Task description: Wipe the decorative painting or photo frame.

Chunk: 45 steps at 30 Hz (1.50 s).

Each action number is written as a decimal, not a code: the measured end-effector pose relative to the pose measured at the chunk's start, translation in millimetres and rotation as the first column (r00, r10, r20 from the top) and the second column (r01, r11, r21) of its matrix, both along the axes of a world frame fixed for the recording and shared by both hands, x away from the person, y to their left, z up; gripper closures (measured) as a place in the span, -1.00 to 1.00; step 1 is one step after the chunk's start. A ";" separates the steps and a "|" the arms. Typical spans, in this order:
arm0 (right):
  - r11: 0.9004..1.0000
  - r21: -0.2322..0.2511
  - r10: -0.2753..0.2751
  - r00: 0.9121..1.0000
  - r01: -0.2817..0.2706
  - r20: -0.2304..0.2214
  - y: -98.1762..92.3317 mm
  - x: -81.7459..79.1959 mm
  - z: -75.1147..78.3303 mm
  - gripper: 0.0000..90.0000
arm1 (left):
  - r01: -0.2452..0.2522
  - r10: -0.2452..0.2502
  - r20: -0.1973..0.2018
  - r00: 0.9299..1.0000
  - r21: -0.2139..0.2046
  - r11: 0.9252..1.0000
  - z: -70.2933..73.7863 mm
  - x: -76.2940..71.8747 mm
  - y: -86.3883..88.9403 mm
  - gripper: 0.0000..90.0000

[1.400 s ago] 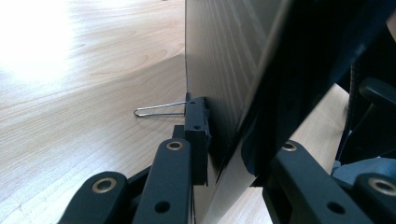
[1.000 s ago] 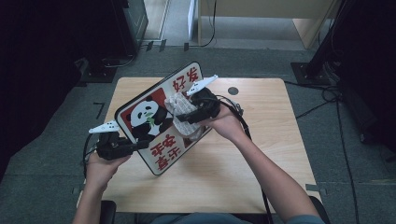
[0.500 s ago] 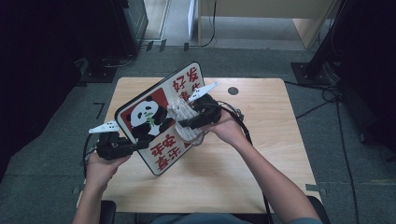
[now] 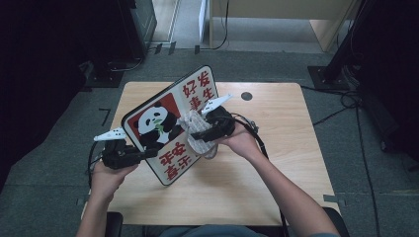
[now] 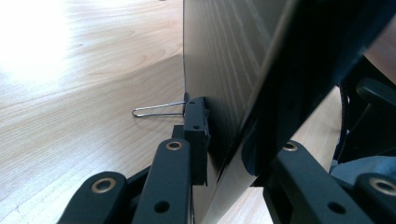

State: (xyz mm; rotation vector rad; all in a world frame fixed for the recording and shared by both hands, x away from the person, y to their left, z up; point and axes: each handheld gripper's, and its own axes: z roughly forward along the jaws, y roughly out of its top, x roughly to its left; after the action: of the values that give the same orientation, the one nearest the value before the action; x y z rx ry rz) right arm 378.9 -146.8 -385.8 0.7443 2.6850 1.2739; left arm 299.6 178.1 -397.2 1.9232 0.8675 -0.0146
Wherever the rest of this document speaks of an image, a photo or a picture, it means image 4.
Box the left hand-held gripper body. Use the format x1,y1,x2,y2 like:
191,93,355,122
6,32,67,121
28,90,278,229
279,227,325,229
93,126,146,171

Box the dark computer tower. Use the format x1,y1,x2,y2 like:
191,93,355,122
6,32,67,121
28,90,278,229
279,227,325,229
118,0,158,57

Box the black stand base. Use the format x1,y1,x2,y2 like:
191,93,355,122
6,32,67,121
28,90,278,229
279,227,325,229
84,60,126,88

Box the black chair armrest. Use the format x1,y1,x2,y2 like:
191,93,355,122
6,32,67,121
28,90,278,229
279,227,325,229
324,206,350,237
105,211,124,237

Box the hand-held gripper cable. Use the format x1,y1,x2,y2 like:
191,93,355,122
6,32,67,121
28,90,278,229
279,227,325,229
87,141,103,189
230,113,289,237

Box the left hand-held gripper cable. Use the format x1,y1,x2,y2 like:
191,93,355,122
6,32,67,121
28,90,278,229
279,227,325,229
87,141,103,189

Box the right hand-held gripper cable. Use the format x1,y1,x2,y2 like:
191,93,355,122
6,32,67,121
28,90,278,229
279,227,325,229
230,113,289,237

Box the light wooden cabinet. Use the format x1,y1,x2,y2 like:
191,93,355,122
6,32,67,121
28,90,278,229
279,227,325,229
209,0,360,53

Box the long black floor cable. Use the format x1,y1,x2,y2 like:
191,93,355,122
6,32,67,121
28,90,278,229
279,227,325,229
355,98,382,237

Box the square panda picture board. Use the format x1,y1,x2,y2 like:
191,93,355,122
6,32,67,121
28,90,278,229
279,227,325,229
121,64,220,187

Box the person's right hand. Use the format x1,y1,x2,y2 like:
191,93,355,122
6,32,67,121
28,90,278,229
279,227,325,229
213,122,265,162

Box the person's left hand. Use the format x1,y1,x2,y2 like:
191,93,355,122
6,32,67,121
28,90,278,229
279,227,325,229
90,161,139,198

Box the black hanging cable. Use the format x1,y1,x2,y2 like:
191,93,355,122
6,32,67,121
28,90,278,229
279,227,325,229
201,0,230,51

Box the person's blue-grey trousers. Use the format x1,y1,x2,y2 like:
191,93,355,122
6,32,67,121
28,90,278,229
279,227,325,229
159,224,268,237

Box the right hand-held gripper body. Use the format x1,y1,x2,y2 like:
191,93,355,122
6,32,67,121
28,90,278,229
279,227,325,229
201,93,236,139

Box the grey patterned cloth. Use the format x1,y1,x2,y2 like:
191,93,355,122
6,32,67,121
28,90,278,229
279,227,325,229
177,109,218,161

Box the black metal stand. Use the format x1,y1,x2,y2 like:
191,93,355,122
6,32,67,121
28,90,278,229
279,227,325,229
307,0,374,92

